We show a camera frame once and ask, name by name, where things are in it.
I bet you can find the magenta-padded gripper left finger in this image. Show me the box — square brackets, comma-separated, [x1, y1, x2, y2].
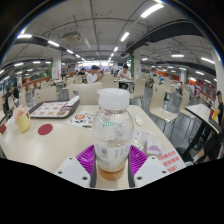
[54, 144, 98, 189]

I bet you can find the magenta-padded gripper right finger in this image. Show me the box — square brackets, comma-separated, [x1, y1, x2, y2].
[127, 144, 172, 189]

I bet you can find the clear bottle with white cap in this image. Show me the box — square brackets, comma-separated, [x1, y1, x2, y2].
[91, 87, 135, 182]

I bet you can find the clear plastic packet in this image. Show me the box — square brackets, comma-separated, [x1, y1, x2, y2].
[132, 129, 163, 156]

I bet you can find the white table sign red print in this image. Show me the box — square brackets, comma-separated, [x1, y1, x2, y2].
[156, 149, 187, 174]

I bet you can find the colourful printed sticker sheet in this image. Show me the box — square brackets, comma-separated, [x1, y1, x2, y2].
[65, 110, 96, 130]

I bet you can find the small red sauce packet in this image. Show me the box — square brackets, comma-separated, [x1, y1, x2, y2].
[134, 114, 144, 127]

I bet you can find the flat round red coaster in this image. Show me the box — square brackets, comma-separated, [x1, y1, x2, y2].
[37, 123, 54, 136]

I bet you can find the white napkin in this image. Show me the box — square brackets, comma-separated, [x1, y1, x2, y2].
[65, 95, 80, 107]

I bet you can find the dark food tray with placemat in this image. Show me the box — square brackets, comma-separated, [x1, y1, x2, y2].
[28, 99, 81, 120]

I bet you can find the beige chairs group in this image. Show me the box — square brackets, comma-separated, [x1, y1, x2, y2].
[18, 74, 198, 134]

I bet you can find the pale yellow mug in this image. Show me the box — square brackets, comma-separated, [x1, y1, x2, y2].
[14, 110, 32, 134]

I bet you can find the neighbouring beige table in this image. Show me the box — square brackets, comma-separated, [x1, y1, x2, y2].
[184, 103, 223, 153]

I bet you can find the crumpled food wrapper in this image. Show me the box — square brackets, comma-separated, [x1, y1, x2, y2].
[12, 104, 28, 118]

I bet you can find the ceiling air conditioner unit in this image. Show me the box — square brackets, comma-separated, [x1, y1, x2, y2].
[62, 31, 82, 43]

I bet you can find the ceiling strip lights group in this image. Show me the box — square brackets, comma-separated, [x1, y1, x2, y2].
[0, 2, 216, 84]

